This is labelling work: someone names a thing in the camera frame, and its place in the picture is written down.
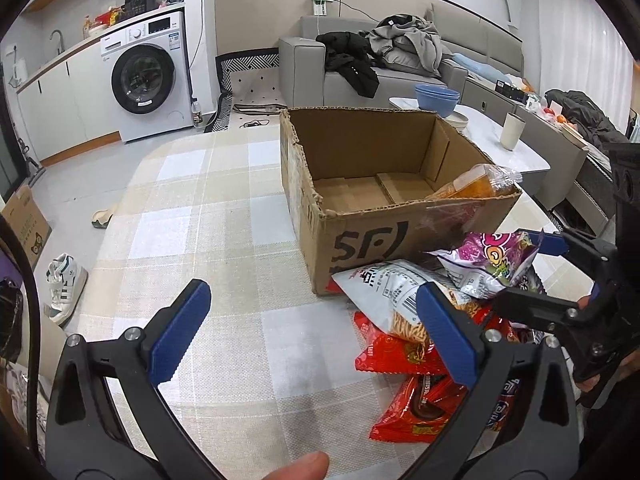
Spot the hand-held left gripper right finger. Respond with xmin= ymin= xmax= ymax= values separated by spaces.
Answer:
xmin=415 ymin=282 xmax=583 ymax=480

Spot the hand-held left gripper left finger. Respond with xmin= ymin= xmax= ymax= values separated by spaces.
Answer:
xmin=45 ymin=279 xmax=221 ymax=480

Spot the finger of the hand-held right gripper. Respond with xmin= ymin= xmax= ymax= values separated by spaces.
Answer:
xmin=515 ymin=229 xmax=619 ymax=282
xmin=492 ymin=279 xmax=622 ymax=347

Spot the purple snack packet white back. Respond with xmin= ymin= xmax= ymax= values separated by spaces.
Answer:
xmin=436 ymin=231 xmax=543 ymax=301

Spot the crispy noodle snack packet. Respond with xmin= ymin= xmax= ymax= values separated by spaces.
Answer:
xmin=331 ymin=259 xmax=481 ymax=356

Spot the red and blue snack packet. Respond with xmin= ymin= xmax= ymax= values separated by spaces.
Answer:
xmin=480 ymin=377 xmax=531 ymax=433

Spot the orange snack bag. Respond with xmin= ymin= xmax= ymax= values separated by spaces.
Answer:
xmin=425 ymin=164 xmax=523 ymax=200

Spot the brown cardboard box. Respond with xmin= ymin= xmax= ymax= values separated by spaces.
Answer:
xmin=279 ymin=106 xmax=523 ymax=297

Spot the person's right hand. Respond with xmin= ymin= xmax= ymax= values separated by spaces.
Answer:
xmin=574 ymin=296 xmax=601 ymax=396

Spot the person's left hand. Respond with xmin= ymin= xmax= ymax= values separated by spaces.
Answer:
xmin=260 ymin=451 xmax=331 ymax=480

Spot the checkered tablecloth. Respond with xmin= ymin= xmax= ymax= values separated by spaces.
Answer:
xmin=30 ymin=132 xmax=596 ymax=480

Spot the black coat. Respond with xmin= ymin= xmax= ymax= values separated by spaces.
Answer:
xmin=544 ymin=89 xmax=631 ymax=161

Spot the beige cup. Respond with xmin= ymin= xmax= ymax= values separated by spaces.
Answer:
xmin=501 ymin=112 xmax=527 ymax=151

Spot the white and green sneaker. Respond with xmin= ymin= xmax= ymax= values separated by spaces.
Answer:
xmin=46 ymin=254 xmax=89 ymax=325

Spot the white coffee table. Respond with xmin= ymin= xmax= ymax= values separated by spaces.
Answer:
xmin=390 ymin=96 xmax=551 ymax=181

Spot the pile of fruit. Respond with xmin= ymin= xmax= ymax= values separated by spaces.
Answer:
xmin=542 ymin=105 xmax=572 ymax=126

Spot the small black box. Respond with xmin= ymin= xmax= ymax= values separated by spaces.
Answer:
xmin=496 ymin=80 xmax=526 ymax=101

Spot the white curtain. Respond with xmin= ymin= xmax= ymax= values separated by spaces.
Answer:
xmin=540 ymin=0 xmax=636 ymax=126

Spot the printed cardboard floor box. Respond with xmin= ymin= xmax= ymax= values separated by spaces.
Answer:
xmin=0 ymin=185 xmax=52 ymax=271

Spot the light blue pillow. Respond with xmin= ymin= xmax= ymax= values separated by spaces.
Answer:
xmin=452 ymin=54 xmax=493 ymax=81

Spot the grey clothes pile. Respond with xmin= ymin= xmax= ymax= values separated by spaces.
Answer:
xmin=360 ymin=14 xmax=455 ymax=78

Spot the white kitchen cabinet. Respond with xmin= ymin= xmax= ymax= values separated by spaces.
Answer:
xmin=15 ymin=35 xmax=123 ymax=166

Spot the black and white patterned rug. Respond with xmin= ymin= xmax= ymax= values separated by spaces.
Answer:
xmin=202 ymin=50 xmax=288 ymax=133

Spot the black jacket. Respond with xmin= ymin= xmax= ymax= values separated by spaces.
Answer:
xmin=316 ymin=31 xmax=380 ymax=99

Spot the grey sofa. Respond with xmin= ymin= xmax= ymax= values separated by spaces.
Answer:
xmin=278 ymin=2 xmax=618 ymax=221

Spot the white washing machine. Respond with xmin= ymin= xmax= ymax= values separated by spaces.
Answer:
xmin=100 ymin=10 xmax=196 ymax=143

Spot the black pressure cooker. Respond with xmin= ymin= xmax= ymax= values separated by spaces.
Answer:
xmin=122 ymin=0 xmax=161 ymax=17

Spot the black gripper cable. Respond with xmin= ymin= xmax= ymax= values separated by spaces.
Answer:
xmin=0 ymin=220 xmax=42 ymax=461

